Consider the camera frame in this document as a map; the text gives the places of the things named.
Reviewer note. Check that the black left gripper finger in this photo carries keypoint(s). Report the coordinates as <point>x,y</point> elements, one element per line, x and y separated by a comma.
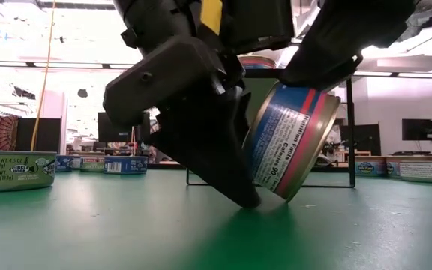
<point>208,150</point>

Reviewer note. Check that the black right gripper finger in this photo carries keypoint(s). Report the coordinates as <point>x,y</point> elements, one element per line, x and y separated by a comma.
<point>343,37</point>

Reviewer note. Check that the blue barcode tuna can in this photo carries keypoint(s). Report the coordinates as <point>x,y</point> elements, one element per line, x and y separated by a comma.
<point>65,164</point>
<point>128,165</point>

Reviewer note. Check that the red white blue tuna can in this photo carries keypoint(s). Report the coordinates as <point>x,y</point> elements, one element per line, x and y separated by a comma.
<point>255,63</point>
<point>291,142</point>

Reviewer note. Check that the white green label tuna can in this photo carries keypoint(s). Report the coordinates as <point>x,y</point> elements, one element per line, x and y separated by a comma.
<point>424,172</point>

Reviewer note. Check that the green Circle Hook tuna can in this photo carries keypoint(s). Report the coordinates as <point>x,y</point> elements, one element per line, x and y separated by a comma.
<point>13,172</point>

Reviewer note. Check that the black computer monitor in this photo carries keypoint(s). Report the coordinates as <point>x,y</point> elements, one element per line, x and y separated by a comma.
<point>126,135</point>
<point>369,138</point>
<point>418,129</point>

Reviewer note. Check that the small black ceiling dome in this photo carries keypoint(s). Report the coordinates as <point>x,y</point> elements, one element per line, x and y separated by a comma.
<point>82,93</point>

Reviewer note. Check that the yellow tape tag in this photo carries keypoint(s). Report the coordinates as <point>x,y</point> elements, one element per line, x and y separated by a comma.
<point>211,15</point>

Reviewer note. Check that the green Bumble Bee tuna can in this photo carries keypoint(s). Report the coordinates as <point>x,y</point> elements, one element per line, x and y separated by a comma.
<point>92,165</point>

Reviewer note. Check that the white pillar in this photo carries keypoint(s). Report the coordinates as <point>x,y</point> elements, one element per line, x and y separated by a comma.
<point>54,123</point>

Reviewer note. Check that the black partition panel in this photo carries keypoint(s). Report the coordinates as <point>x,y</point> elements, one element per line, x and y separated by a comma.
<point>47,135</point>

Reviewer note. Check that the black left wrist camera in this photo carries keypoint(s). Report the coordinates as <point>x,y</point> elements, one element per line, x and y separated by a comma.
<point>257,26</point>

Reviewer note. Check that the black frame wooden shelf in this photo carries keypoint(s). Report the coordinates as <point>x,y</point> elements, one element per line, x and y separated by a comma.
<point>351,131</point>

